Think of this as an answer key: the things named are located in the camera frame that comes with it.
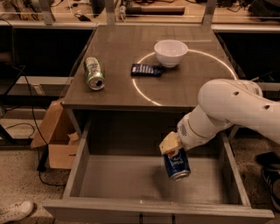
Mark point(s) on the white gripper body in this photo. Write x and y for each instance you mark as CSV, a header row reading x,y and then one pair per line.
x,y
186,135

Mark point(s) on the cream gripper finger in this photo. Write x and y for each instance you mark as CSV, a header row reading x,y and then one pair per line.
x,y
170,144

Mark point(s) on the blue pepsi can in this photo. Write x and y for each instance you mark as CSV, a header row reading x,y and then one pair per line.
x,y
176,165

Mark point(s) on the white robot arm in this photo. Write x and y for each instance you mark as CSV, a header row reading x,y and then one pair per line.
x,y
221,104

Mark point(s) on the open grey top drawer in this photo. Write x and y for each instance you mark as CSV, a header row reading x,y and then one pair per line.
x,y
119,177

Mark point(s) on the green soda can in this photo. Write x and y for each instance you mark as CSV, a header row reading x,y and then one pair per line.
x,y
95,79

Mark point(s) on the grey cabinet table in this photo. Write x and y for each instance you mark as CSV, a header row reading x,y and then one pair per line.
x,y
119,46

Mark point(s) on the dark blue snack packet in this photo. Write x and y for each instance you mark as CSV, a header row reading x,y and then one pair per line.
x,y
146,70

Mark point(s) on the black sneaker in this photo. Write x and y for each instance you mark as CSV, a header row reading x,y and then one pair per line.
x,y
270,163

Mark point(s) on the white bowl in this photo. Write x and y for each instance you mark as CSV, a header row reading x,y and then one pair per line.
x,y
170,52

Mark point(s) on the background workbench shelf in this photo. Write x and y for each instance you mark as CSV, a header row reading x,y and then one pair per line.
x,y
219,15

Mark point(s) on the brown cardboard box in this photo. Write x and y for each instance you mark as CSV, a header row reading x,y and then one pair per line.
x,y
58,134

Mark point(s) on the white sneaker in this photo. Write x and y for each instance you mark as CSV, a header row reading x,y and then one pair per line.
x,y
16,212

